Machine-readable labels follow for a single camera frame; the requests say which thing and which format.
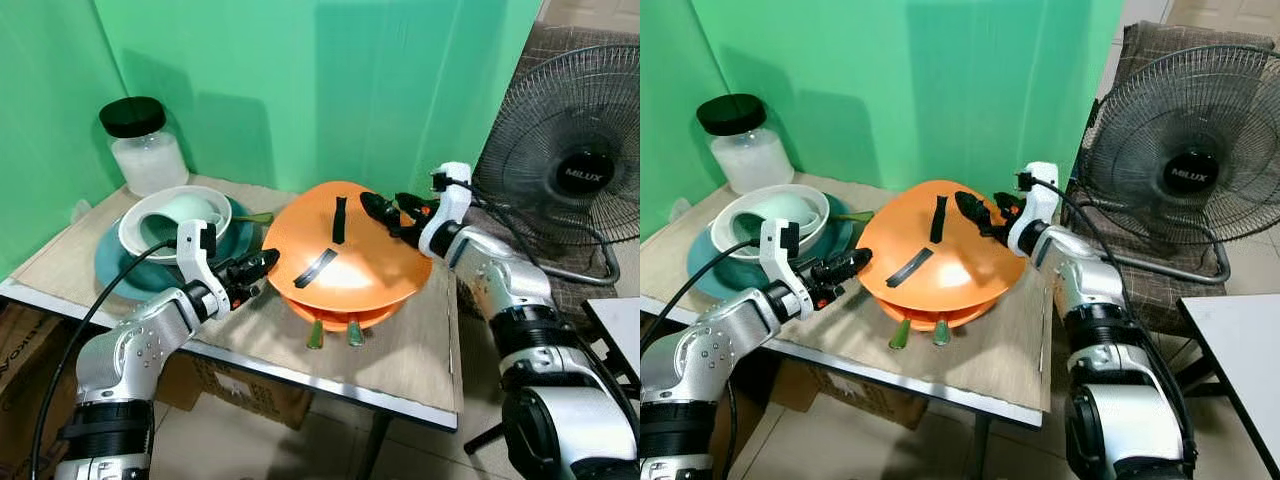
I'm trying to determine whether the orange plate with black tape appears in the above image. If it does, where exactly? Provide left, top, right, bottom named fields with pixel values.
left=856, top=179, right=1028, bottom=314
left=262, top=180, right=434, bottom=315

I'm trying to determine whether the pale green cup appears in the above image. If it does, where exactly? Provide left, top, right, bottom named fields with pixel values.
left=745, top=194, right=827, bottom=246
left=140, top=194, right=227, bottom=247

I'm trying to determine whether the plain orange plate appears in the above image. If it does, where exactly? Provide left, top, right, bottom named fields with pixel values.
left=279, top=295, right=408, bottom=334
left=873, top=295, right=1003, bottom=332

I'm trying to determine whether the white bowl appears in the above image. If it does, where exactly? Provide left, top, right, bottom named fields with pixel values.
left=118, top=185, right=234, bottom=265
left=721, top=184, right=832, bottom=264

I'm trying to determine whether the brown cardboard box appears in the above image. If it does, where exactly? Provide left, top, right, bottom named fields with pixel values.
left=0, top=300, right=76, bottom=446
left=735, top=345, right=909, bottom=429
left=153, top=348, right=313, bottom=433

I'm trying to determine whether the teal plate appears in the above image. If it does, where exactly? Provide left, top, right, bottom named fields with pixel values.
left=687, top=203, right=862, bottom=303
left=94, top=198, right=267, bottom=302

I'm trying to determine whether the beige table mat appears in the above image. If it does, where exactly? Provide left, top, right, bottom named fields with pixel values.
left=641, top=172, right=1057, bottom=413
left=12, top=174, right=467, bottom=419

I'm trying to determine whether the green backdrop cloth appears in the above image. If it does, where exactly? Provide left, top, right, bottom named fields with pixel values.
left=0, top=0, right=548, bottom=283
left=640, top=0, right=1126, bottom=241

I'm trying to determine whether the glass jar with black lid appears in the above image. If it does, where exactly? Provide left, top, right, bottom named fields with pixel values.
left=98, top=96, right=191, bottom=198
left=696, top=93, right=797, bottom=197

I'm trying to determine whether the black Milux fan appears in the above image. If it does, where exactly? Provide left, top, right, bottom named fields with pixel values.
left=470, top=44, right=641, bottom=288
left=1072, top=44, right=1280, bottom=288

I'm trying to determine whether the black table leg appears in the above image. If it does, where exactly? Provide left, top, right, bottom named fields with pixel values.
left=963, top=414, right=993, bottom=480
left=354, top=410, right=397, bottom=480

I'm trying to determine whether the white side table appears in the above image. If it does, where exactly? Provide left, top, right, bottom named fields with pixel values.
left=582, top=296, right=641, bottom=386
left=1177, top=292, right=1280, bottom=453

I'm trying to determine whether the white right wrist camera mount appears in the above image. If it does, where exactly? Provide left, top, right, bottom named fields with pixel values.
left=1006, top=161, right=1060, bottom=257
left=417, top=161, right=474, bottom=260

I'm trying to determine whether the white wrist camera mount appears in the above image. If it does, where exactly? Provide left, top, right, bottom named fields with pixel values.
left=757, top=218, right=817, bottom=317
left=176, top=219, right=232, bottom=313
left=417, top=161, right=474, bottom=260
left=1006, top=161, right=1060, bottom=257

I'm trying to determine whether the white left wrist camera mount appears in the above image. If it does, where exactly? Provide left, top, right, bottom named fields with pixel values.
left=757, top=218, right=817, bottom=317
left=176, top=219, right=232, bottom=313

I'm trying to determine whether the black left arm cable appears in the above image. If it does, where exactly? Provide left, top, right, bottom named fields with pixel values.
left=28, top=238, right=183, bottom=480
left=640, top=238, right=763, bottom=346

